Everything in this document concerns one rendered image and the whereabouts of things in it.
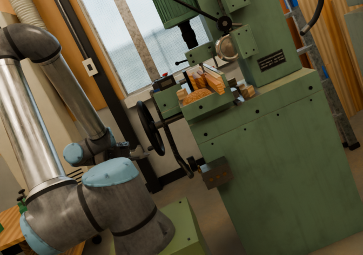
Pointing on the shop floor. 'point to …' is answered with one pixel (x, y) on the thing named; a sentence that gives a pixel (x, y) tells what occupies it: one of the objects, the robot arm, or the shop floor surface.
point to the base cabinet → (288, 180)
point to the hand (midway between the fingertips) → (147, 155)
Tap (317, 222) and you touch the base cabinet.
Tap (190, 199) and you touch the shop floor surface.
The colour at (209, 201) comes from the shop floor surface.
